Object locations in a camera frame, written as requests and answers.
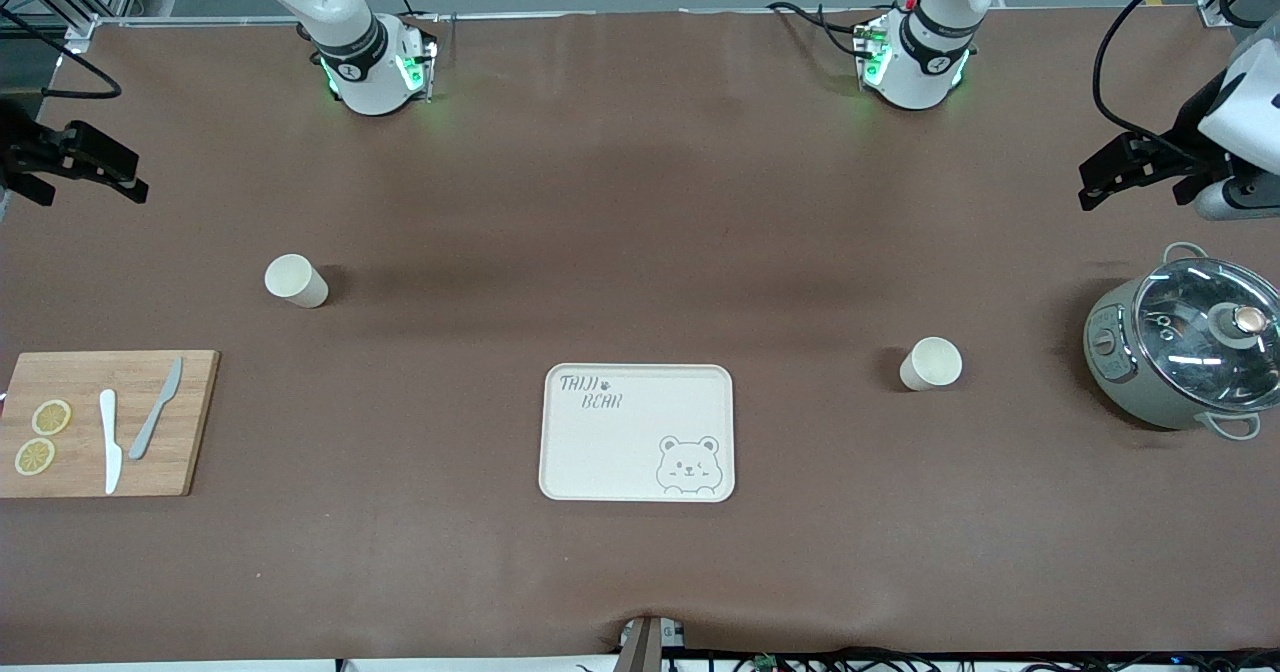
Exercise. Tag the white IKEA cup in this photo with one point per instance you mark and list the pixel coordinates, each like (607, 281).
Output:
(295, 282)
(930, 364)

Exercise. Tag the metal table edge bracket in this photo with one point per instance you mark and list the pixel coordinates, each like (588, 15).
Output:
(645, 647)

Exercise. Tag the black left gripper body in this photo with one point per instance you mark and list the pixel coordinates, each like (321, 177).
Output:
(1183, 144)

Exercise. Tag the grey plastic knife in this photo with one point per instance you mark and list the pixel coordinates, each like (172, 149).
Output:
(145, 437)

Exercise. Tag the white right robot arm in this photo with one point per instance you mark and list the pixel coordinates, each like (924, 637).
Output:
(365, 77)

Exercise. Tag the glass pot lid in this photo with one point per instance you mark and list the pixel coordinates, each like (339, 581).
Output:
(1180, 297)

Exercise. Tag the wooden cutting board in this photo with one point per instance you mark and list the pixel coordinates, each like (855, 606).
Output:
(190, 422)

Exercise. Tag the yellow lemon slice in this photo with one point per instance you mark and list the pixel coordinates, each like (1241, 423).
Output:
(51, 417)
(35, 457)

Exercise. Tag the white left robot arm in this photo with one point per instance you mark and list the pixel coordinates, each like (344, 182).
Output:
(920, 72)

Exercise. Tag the cream bear print tray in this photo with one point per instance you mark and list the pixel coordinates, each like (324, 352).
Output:
(620, 452)

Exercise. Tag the white plastic knife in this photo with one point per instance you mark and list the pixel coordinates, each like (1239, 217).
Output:
(110, 452)

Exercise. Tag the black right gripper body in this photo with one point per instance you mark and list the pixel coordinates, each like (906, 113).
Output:
(22, 148)

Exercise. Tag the grey electric cooking pot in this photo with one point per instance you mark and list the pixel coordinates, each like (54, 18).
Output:
(1120, 372)

